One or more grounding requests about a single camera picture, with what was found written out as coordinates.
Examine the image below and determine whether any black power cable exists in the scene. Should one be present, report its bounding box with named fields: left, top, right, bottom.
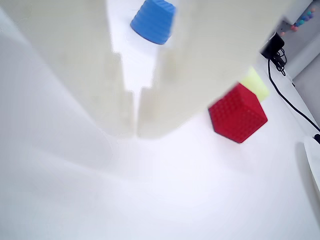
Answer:
left=267, top=48, right=320, bottom=145

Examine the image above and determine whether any red studded cube block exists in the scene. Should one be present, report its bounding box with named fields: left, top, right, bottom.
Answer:
left=207, top=82, right=269, bottom=144

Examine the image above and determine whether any string of coloured balls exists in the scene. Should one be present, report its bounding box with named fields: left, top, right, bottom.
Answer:
left=279, top=6, right=316, bottom=36

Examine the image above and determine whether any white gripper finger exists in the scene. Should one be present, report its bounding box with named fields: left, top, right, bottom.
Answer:
left=0, top=0, right=136, bottom=137
left=136, top=0, right=313, bottom=140

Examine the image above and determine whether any black power adapter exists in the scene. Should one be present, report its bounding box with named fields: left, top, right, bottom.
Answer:
left=260, top=32, right=286, bottom=60

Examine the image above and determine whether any blue ribbed cylinder block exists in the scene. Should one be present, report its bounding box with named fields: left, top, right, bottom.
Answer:
left=129, top=0, right=177, bottom=46

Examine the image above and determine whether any pale yellow rectangular block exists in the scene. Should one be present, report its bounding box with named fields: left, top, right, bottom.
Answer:
left=239, top=66, right=271, bottom=103

